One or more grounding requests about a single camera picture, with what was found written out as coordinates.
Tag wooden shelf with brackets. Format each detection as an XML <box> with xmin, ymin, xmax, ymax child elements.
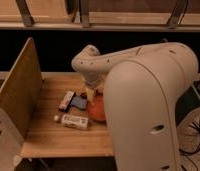
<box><xmin>0</xmin><ymin>0</ymin><xmax>200</xmax><ymax>32</ymax></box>

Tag left wooden side panel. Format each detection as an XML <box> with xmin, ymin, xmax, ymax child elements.
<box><xmin>0</xmin><ymin>38</ymin><xmax>42</xmax><ymax>145</ymax></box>

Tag white plastic bottle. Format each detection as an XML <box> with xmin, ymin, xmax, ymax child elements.
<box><xmin>54</xmin><ymin>114</ymin><xmax>89</xmax><ymax>130</ymax></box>

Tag orange ceramic bowl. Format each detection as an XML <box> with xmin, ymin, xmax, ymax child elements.
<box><xmin>87</xmin><ymin>95</ymin><xmax>106</xmax><ymax>122</ymax></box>

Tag right dark side panel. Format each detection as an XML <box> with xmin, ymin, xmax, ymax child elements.
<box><xmin>175</xmin><ymin>81</ymin><xmax>200</xmax><ymax>127</ymax></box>

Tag black cables on floor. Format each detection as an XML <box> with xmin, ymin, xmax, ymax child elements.
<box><xmin>178</xmin><ymin>111</ymin><xmax>200</xmax><ymax>171</ymax></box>

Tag white red snack bar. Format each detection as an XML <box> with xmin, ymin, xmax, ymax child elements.
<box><xmin>58</xmin><ymin>91</ymin><xmax>75</xmax><ymax>111</ymax></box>

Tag blue rectangular sponge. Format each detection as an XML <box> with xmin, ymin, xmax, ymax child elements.
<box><xmin>71</xmin><ymin>96</ymin><xmax>87</xmax><ymax>110</ymax></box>

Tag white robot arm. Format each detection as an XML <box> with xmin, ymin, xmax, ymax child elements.
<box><xmin>72</xmin><ymin>42</ymin><xmax>198</xmax><ymax>171</ymax></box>

